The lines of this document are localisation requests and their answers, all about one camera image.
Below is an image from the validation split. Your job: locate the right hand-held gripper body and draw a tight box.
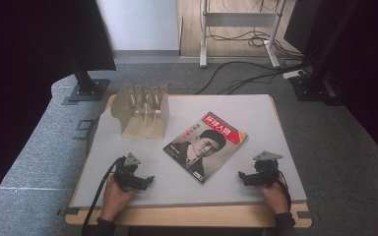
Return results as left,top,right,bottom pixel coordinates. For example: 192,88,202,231
251,150,284,188

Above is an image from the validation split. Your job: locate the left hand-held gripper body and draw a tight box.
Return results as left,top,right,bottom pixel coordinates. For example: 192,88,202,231
112,151,148,193

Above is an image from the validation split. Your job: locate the person's right hand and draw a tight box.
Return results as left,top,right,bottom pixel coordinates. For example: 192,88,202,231
258,182,291,216

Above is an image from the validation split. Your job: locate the person's left hand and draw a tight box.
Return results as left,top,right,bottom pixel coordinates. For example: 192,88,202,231
99,174,136,222

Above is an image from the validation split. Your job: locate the grey table mat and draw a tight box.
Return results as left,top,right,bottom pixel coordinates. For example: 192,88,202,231
72,93,308,208

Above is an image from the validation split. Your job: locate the magazine with portrait cover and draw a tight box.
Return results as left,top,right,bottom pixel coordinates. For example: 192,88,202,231
162,111,249,186

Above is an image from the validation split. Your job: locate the translucent file rack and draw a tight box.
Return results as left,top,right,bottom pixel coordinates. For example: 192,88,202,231
109,83,171,141

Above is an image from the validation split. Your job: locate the black metal stand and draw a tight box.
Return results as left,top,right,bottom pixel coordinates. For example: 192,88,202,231
288,0,362,106
67,55,111,103

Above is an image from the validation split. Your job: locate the white power strip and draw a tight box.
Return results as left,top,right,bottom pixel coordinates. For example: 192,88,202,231
282,69,307,81

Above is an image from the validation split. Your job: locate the black curtain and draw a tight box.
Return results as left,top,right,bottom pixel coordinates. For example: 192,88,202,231
283,0,378,161
0,0,117,217

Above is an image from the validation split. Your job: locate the right hand-held gripper cable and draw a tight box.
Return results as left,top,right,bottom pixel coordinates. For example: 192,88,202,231
277,170,292,211

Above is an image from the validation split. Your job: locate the hand-held gripper cable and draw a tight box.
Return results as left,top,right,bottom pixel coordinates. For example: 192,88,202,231
80,156,126,236
277,170,292,211

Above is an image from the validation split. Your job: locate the left hand-held gripper cable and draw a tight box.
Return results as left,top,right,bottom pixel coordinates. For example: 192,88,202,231
80,156,126,236

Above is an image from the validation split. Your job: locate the black floor cable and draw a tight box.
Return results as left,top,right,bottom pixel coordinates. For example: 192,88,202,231
217,67,309,96
194,60,306,95

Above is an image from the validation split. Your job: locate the tangle of black cables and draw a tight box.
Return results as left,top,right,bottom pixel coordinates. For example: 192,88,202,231
206,28,306,62

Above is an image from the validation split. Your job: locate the white metal desk frame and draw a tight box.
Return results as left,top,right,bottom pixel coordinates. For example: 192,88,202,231
199,0,288,69

